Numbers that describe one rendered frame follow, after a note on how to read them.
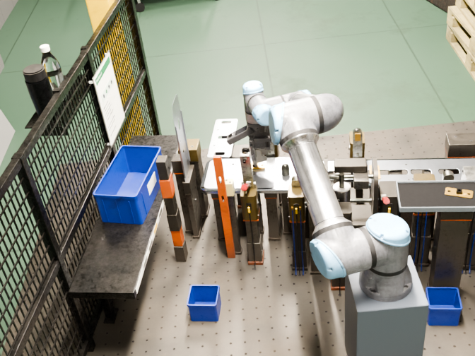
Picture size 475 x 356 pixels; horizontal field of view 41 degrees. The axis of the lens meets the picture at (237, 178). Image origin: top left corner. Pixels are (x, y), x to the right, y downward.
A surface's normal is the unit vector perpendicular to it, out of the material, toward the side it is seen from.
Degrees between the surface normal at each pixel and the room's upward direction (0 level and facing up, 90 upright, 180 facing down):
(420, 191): 0
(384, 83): 0
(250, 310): 0
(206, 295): 90
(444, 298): 90
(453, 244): 90
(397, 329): 90
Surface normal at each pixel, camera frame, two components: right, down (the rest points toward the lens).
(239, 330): -0.10, -0.79
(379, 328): 0.04, 0.61
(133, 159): -0.20, 0.61
